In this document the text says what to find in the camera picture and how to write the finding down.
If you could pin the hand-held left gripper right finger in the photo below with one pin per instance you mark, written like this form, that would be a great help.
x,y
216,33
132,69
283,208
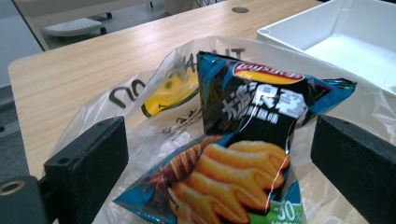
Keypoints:
x,y
358,161

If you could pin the clear printed plastic bag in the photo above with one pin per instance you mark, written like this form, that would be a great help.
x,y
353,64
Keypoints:
x,y
342,102

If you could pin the white plastic bin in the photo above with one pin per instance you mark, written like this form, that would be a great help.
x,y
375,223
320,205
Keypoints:
x,y
342,40

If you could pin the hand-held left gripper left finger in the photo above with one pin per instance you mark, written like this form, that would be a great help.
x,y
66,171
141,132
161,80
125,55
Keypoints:
x,y
90,161

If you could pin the blue potato chip bag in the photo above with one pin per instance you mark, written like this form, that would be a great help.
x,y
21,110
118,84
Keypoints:
x,y
249,149

